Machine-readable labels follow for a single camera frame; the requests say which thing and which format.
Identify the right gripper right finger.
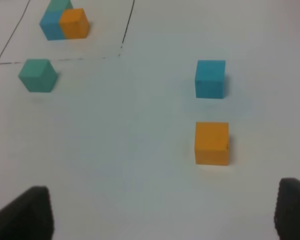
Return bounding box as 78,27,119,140
274,177,300,240

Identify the blue template block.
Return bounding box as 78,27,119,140
39,10,66,41

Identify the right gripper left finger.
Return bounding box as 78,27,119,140
0,186,55,240

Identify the green template block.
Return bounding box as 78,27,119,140
46,0,73,12

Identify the orange template block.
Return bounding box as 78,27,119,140
59,8,90,40

